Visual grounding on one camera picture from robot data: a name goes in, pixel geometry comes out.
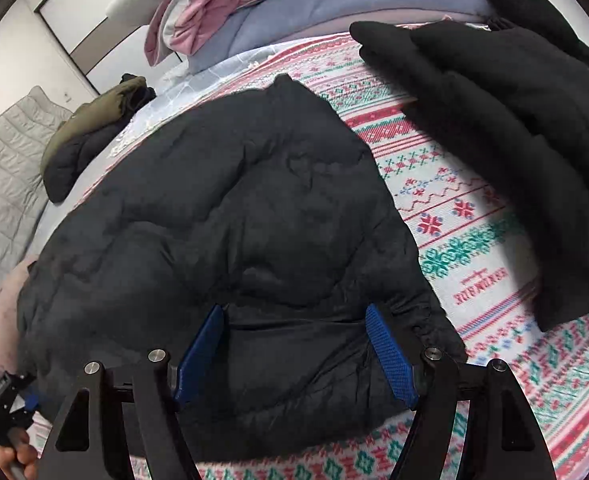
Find light blue lace-edged sheet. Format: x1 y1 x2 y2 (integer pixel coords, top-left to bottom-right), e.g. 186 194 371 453
107 44 288 163

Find small black fleece garment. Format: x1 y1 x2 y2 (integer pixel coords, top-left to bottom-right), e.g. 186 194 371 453
477 0 589 67

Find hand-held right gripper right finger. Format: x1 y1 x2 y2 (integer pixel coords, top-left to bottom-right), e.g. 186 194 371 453
365 304 557 480

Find stack of folded bedding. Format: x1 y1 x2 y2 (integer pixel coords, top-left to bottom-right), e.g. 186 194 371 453
144 0 470 66

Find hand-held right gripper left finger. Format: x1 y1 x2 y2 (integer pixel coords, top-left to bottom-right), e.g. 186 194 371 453
39 304 224 480

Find black quilted jacket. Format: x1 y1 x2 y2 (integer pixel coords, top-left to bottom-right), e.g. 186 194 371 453
14 74 470 463

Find folded black clothes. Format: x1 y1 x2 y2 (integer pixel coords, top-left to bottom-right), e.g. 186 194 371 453
349 20 589 333

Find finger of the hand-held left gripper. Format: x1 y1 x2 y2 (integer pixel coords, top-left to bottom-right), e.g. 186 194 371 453
4 372 40 413

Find olive green jacket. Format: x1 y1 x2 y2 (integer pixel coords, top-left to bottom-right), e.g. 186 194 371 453
39 76 148 173

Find white sliding-door wardrobe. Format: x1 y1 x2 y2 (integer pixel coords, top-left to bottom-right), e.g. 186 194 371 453
33 0 151 97

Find black puffer jacket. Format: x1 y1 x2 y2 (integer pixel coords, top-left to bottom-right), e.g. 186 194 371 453
43 87 158 204

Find person's left hand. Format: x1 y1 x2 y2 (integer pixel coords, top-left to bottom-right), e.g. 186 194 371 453
0 441 38 480

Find red green patterned bedspread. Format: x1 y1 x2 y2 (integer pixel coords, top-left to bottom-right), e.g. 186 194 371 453
74 30 589 480

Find blue folded blanket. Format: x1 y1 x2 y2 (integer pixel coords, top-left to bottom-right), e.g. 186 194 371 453
187 0 495 76

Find grey quilted headboard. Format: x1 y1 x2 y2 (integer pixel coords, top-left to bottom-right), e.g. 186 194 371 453
0 85 75 321

